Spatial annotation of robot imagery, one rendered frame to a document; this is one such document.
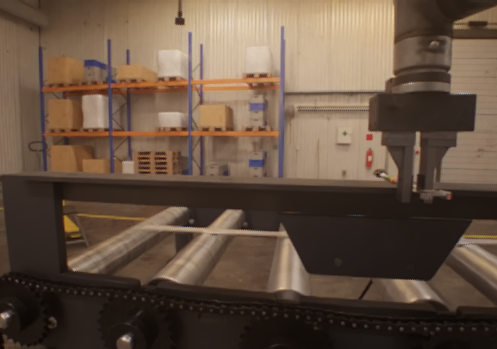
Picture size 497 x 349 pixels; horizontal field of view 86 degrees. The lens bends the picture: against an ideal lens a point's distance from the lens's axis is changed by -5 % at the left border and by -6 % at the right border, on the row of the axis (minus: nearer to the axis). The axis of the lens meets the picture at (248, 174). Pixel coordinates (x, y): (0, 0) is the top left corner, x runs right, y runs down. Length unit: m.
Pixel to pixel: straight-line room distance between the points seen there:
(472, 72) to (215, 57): 8.09
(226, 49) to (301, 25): 2.56
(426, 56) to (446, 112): 0.08
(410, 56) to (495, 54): 11.08
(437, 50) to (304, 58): 9.51
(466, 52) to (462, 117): 10.66
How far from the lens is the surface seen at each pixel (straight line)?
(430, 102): 0.45
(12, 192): 0.82
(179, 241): 1.64
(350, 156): 9.70
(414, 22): 0.46
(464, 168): 10.83
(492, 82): 11.32
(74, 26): 13.44
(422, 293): 0.75
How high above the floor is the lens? 1.23
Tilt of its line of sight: 6 degrees down
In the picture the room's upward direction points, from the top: 1 degrees clockwise
